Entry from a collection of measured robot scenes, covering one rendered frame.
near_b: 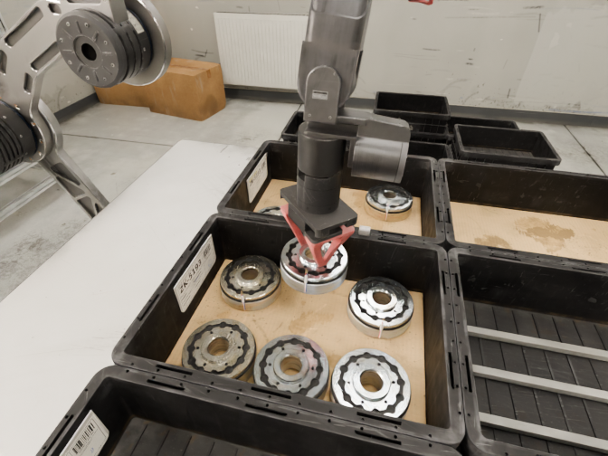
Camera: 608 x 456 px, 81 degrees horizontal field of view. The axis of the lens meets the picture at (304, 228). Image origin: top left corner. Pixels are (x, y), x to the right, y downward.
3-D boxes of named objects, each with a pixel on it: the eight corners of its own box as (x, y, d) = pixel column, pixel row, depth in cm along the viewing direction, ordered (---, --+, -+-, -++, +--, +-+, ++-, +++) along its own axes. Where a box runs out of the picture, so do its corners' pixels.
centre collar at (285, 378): (267, 377, 47) (266, 375, 47) (281, 346, 51) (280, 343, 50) (301, 389, 46) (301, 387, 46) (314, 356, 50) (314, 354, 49)
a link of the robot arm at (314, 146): (304, 108, 43) (293, 127, 39) (361, 115, 42) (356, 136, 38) (302, 158, 48) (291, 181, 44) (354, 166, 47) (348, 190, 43)
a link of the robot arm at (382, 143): (321, 60, 43) (307, 63, 36) (419, 71, 41) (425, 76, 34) (312, 157, 49) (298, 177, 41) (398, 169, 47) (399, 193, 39)
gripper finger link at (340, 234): (323, 238, 58) (327, 189, 52) (349, 267, 53) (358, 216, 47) (286, 252, 55) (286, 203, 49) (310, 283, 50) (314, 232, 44)
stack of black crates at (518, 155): (436, 232, 182) (460, 151, 154) (432, 199, 205) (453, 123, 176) (521, 243, 175) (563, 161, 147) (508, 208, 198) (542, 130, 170)
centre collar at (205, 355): (194, 359, 49) (194, 357, 49) (210, 330, 53) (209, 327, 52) (227, 367, 48) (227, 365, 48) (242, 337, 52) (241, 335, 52)
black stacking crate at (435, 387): (136, 407, 49) (107, 362, 42) (223, 260, 72) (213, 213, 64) (436, 487, 42) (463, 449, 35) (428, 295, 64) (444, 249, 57)
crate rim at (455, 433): (110, 371, 43) (103, 360, 42) (214, 221, 66) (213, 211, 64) (460, 458, 36) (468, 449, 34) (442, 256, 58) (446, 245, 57)
